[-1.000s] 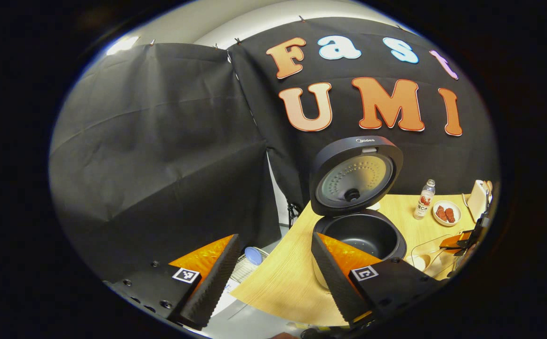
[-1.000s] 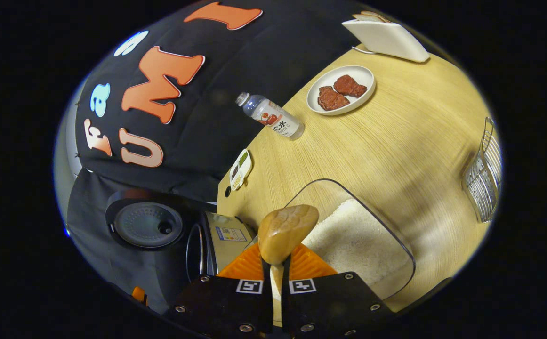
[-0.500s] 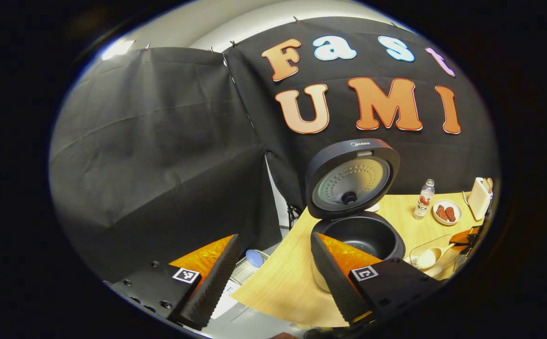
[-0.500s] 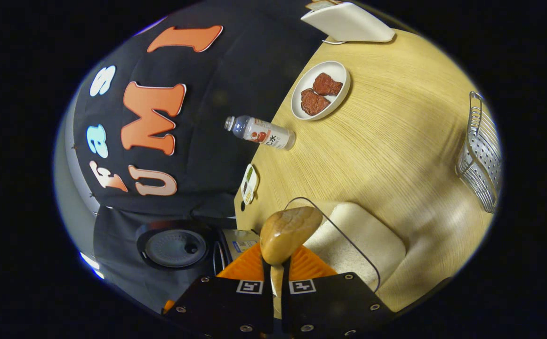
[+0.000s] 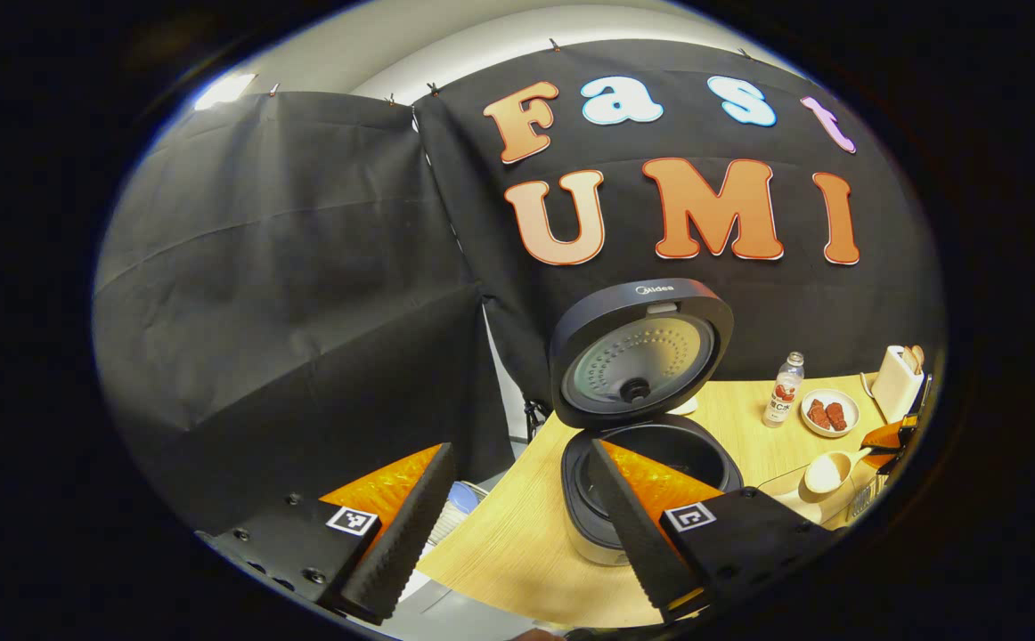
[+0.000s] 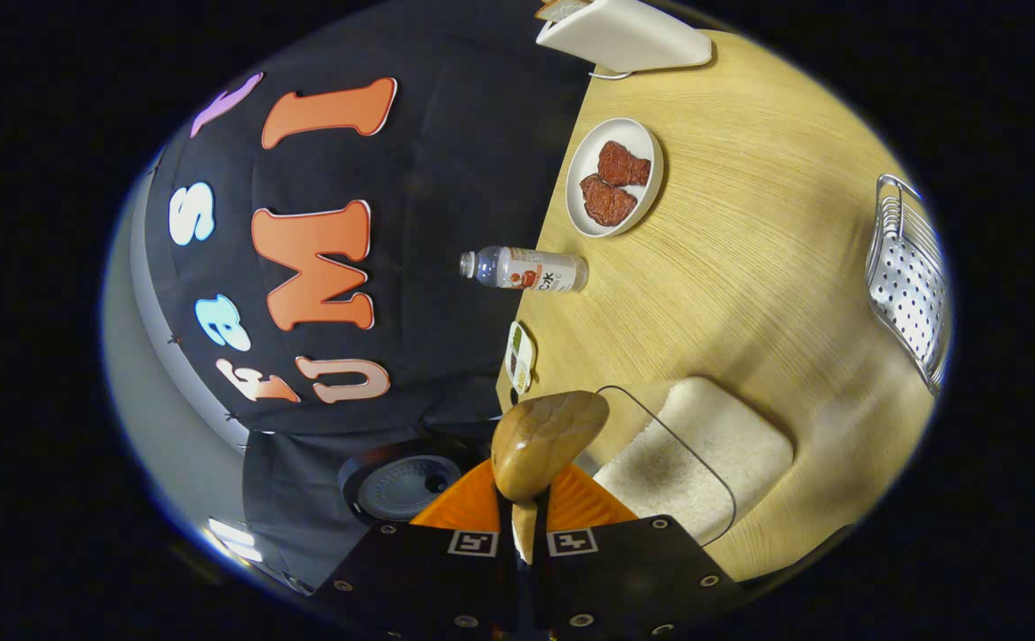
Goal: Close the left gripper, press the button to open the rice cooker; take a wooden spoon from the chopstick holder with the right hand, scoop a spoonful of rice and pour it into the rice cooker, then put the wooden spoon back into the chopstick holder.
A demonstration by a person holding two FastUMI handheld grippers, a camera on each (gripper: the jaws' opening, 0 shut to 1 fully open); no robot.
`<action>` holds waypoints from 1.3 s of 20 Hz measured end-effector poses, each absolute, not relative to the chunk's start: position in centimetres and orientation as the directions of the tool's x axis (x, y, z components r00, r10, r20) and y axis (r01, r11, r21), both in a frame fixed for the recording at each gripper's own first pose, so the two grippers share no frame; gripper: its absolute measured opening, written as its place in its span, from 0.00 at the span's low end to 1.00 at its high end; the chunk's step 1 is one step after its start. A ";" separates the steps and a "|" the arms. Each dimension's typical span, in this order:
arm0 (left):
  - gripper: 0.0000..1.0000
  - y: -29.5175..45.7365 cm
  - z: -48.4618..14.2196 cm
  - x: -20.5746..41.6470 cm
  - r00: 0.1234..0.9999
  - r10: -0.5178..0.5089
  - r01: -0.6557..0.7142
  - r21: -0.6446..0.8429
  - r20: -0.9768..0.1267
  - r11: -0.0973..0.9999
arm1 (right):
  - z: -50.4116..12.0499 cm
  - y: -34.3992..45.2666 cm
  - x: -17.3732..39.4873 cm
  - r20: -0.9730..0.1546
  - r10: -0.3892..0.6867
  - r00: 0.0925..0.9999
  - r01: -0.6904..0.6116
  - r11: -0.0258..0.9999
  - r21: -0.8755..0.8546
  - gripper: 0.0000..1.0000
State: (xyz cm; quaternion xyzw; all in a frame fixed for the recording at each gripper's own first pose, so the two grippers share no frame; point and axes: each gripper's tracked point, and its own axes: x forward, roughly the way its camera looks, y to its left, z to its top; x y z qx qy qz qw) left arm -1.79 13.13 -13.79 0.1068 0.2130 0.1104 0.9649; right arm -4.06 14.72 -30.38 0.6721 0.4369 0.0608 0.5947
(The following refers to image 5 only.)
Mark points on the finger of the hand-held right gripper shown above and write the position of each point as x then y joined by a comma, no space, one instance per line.
892,436

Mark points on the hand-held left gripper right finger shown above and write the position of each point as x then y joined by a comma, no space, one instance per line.
633,534

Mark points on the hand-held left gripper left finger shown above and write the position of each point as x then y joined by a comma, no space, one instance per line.
406,534

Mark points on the wooden spoon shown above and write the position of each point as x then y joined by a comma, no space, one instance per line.
825,472

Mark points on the black and silver rice cooker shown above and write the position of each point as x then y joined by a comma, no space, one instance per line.
642,307

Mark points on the white toaster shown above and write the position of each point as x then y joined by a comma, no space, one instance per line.
890,387

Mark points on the white ribbed object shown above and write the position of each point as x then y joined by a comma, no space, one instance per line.
455,516

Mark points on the white round plate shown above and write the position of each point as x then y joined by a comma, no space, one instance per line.
849,405

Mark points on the red meat piece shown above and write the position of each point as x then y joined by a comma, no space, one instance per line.
836,417
818,415

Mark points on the bread slice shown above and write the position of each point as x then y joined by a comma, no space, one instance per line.
909,361
918,354

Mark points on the clear plastic bottle red label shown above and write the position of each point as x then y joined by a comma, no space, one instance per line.
783,396

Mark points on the clear plastic box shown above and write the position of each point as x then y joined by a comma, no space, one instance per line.
785,485

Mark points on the small white sauce dish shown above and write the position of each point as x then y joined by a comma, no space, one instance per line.
687,407

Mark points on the black stand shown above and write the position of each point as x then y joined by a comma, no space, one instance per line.
533,418

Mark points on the black backdrop cloth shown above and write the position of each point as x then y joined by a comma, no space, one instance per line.
286,312

